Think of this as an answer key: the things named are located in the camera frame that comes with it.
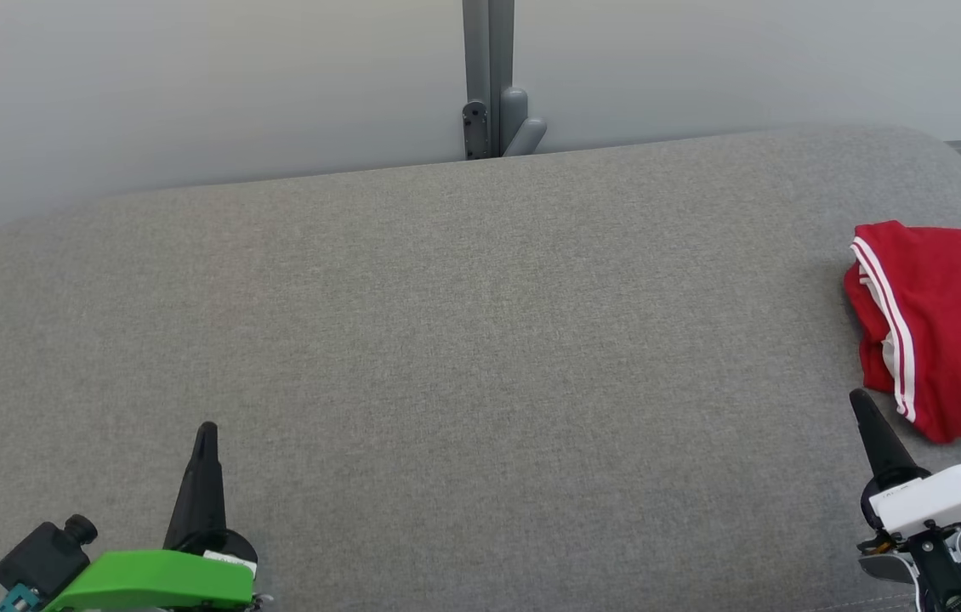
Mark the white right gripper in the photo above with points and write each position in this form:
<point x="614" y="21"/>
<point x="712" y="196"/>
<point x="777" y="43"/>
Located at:
<point x="948" y="497"/>

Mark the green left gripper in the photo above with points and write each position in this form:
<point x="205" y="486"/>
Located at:
<point x="157" y="582"/>

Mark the red and white basketball jersey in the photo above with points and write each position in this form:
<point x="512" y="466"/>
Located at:
<point x="957" y="323"/>

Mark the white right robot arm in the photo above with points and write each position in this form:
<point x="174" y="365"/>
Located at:
<point x="957" y="578"/>

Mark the grey metal wall post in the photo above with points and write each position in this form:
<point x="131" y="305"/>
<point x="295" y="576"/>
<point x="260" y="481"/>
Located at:
<point x="489" y="68"/>

